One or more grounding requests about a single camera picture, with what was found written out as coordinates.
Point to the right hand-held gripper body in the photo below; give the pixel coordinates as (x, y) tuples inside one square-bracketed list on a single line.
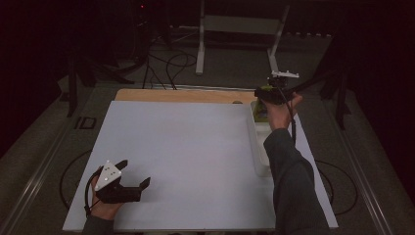
[(274, 94)]

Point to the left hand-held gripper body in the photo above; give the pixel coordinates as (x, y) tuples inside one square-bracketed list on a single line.
[(109, 182)]

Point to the green cartoon phone case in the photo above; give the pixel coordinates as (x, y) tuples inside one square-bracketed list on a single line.
[(260, 112)]

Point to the white plastic bin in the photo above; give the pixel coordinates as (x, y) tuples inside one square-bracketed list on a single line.
[(259, 143)]

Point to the person's right hand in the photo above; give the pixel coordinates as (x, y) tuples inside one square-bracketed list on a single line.
[(280, 117)]

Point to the person's left hand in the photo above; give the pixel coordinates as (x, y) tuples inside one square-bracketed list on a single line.
[(104, 210)]

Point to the white table mat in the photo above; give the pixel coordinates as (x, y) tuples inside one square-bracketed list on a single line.
[(163, 137)]

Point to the black tripod stand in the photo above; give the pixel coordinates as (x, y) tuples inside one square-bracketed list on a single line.
[(72, 91), (341, 104)]

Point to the white metal stand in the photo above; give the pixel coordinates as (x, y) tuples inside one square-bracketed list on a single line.
[(241, 24)]

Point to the metal floor rail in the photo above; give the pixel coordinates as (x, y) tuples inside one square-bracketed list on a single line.
[(29, 192), (362, 182)]

